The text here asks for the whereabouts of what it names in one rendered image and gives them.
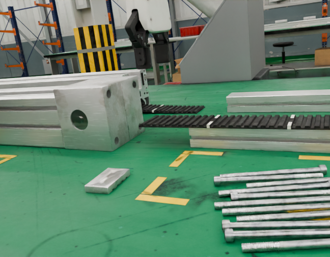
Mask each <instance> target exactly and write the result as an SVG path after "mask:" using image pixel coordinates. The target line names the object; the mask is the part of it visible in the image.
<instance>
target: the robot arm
mask: <svg viewBox="0 0 330 257"><path fill-rule="evenodd" d="M187 1H188V2H190V3H191V4H192V5H193V6H195V7H196V8H197V9H198V10H200V11H201V12H202V13H203V14H205V15H206V16H207V17H208V18H210V19H211V17H212V16H213V15H214V13H215V12H216V10H217V9H218V7H219V6H220V4H221V3H222V2H223V0H187ZM125 2H126V13H127V23H126V25H125V30H126V32H127V34H128V36H129V40H130V41H131V43H132V48H133V49H134V56H135V63H136V68H137V69H150V68H152V64H151V56H150V47H147V43H148V37H149V34H151V33H152V35H153V38H154V40H155V42H156V44H155V45H154V48H155V56H156V63H157V64H159V63H170V61H171V60H170V51H169V44H168V43H169V38H168V36H169V30H170V29H171V18H170V11H169V4H168V0H125ZM158 34H159V36H158ZM141 37H143V39H141Z"/></svg>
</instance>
